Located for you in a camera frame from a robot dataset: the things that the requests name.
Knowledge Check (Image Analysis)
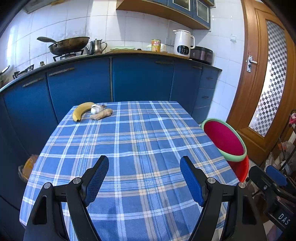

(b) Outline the metal door handle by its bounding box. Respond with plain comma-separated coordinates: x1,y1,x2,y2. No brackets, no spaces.
245,55,258,73

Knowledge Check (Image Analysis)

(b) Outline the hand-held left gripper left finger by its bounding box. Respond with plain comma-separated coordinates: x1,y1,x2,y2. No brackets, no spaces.
23,155,110,241

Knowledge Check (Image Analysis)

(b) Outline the black wok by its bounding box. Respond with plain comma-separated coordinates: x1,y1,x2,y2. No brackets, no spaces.
37,36,90,56

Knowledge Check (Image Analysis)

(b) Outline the yellow banana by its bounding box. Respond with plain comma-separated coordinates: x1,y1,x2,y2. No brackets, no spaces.
72,102,96,122

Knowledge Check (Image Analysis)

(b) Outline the plastic bag with orange contents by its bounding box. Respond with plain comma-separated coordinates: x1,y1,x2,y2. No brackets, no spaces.
18,154,39,183

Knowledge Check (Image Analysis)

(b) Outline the gas stove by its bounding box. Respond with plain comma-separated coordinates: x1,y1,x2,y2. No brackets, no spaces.
53,50,85,62

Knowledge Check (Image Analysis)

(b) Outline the red bin with green rim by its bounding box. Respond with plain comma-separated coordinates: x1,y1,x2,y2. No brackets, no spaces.
201,118,250,183

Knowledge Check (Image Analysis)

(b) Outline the metal wire rack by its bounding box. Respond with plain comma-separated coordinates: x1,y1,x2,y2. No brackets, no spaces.
266,110,296,176

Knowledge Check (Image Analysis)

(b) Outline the range hood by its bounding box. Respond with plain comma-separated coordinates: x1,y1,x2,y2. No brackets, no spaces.
23,0,50,14

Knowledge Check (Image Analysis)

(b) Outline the garlic bulb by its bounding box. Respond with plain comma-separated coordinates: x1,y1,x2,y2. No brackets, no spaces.
91,104,107,115

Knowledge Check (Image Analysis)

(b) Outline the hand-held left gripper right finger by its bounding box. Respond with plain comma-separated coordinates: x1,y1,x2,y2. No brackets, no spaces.
180,156,267,241

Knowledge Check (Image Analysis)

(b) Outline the dark rice cooker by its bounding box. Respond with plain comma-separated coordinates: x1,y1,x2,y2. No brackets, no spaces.
190,46,213,65

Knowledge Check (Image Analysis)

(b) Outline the white electric kettle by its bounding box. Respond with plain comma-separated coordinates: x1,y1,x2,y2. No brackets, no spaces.
173,30,196,56

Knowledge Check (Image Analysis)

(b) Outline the metal teapot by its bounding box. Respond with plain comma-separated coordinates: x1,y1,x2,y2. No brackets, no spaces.
86,39,108,55

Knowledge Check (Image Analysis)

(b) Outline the blue plaid tablecloth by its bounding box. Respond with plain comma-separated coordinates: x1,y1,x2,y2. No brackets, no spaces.
20,101,240,241

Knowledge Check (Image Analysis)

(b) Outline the ginger root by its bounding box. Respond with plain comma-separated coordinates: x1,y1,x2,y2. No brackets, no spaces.
90,108,113,120

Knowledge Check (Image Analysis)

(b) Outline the wooden door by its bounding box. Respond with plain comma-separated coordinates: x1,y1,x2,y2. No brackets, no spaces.
226,0,296,166

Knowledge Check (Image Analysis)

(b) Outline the blue wall cabinet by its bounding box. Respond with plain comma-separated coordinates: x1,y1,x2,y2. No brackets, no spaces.
116,0,215,30

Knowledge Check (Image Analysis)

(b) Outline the blue kitchen base cabinet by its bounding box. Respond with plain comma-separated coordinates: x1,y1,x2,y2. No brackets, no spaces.
0,52,222,232

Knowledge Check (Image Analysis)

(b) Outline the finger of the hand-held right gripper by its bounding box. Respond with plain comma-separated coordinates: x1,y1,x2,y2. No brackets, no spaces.
265,166,296,196
248,166,278,204

